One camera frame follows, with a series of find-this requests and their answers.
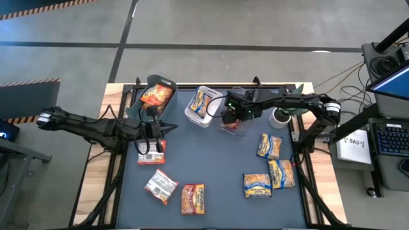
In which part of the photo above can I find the dark smartphone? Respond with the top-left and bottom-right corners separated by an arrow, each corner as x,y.
398,157 -> 409,178

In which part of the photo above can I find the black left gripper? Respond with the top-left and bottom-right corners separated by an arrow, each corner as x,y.
140,107 -> 179,155

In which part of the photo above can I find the blue Maruchan ramen pack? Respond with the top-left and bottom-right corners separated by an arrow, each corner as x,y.
267,158 -> 297,190
242,172 -> 273,199
188,89 -> 212,118
256,133 -> 283,160

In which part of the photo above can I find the snake plant in white pot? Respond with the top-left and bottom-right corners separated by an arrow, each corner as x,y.
268,83 -> 311,130

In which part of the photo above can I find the black device with blue light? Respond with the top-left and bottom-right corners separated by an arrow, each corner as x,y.
0,119 -> 20,143

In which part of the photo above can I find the hazard-striped floor mat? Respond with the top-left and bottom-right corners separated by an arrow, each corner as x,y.
0,78 -> 61,125
0,0 -> 98,20

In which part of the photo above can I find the black pole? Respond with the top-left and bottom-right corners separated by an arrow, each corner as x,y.
374,26 -> 409,54

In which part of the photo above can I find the orange Maruchan ramen pack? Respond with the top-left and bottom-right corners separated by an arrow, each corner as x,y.
137,139 -> 167,165
139,83 -> 175,107
144,168 -> 180,206

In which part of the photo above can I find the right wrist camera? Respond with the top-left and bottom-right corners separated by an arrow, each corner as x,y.
224,95 -> 240,109

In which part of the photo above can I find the computer monitor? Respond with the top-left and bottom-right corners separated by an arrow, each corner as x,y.
366,60 -> 409,102

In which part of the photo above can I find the white paper sign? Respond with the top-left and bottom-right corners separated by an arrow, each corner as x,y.
335,128 -> 374,165

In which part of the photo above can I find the coiled black cable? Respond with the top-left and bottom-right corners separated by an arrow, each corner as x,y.
369,55 -> 400,77

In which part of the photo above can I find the white plastic bin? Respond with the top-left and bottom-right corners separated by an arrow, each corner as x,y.
184,85 -> 224,128

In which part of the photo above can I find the clear plastic bin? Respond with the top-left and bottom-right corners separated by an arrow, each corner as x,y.
215,86 -> 263,137

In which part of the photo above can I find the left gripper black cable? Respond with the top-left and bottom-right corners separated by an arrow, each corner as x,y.
133,107 -> 151,157

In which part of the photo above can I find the grey equipment cart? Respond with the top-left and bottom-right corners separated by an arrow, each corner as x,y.
360,41 -> 409,192

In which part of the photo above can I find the grey-blue plastic bin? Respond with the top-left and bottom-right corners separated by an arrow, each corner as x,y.
125,74 -> 178,124

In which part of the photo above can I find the grey side desk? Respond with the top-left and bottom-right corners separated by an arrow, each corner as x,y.
0,137 -> 52,230

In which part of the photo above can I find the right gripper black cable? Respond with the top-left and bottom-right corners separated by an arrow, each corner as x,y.
206,95 -> 228,118

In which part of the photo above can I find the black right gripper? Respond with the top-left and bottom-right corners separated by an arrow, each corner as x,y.
222,89 -> 263,125

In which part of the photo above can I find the black keyboard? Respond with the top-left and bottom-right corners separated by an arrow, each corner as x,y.
371,122 -> 409,158

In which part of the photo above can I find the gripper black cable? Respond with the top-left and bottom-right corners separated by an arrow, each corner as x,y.
133,107 -> 151,157
206,95 -> 228,118

